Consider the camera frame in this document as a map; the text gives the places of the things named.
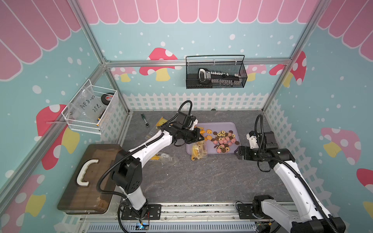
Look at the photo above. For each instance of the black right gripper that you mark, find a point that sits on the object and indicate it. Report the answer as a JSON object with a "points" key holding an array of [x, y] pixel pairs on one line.
{"points": [[246, 155]]}

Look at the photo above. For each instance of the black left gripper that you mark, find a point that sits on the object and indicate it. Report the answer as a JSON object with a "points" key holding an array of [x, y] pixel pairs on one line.
{"points": [[196, 136]]}

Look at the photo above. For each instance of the ziploc bag of orange cookies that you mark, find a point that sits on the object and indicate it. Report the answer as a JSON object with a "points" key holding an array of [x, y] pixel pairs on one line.
{"points": [[155, 128]]}

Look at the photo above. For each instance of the ziploc bag of mixed cookies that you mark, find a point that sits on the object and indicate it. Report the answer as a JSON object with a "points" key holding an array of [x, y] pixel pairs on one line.
{"points": [[164, 158]]}

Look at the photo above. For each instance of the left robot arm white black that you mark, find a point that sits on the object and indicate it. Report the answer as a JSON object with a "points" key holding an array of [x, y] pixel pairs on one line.
{"points": [[124, 177]]}

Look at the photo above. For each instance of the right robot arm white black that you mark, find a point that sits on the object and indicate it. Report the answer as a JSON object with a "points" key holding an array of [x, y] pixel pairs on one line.
{"points": [[313, 216]]}

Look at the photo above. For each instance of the pile of orange cookies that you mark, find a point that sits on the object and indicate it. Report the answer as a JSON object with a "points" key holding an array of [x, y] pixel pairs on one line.
{"points": [[206, 133]]}

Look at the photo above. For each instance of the pile of mixed sandwich cookies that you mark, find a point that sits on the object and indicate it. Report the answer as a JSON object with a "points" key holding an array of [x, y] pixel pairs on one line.
{"points": [[224, 141]]}

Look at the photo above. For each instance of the lavender plastic tray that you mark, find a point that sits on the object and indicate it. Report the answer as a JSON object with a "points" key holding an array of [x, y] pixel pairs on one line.
{"points": [[216, 127]]}

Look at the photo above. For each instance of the socket set in basket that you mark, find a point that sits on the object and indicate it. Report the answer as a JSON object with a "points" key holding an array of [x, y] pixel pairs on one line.
{"points": [[204, 78]]}

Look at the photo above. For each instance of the black tape roll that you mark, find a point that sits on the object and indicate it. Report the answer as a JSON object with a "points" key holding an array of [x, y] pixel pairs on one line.
{"points": [[107, 98]]}

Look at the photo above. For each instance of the green handled ratchet wrench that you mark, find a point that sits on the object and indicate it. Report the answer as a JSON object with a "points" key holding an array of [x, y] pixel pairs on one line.
{"points": [[145, 120]]}

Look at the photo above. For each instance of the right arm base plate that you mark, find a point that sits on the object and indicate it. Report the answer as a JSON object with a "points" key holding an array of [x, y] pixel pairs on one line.
{"points": [[246, 211]]}

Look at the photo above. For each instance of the black wire wall basket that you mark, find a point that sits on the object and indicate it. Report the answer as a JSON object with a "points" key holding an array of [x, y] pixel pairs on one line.
{"points": [[232, 64]]}

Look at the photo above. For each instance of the aluminium front rail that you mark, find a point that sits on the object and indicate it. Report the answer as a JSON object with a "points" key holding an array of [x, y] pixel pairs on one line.
{"points": [[186, 218]]}

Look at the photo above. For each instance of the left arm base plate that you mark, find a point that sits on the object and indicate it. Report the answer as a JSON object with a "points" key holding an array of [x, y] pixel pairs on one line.
{"points": [[147, 212]]}

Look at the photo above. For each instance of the white wire wall basket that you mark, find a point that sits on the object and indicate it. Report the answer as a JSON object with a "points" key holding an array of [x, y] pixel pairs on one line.
{"points": [[86, 112]]}

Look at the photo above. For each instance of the brown wooden case white handle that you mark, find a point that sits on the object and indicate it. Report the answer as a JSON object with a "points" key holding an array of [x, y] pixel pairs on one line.
{"points": [[81, 196]]}

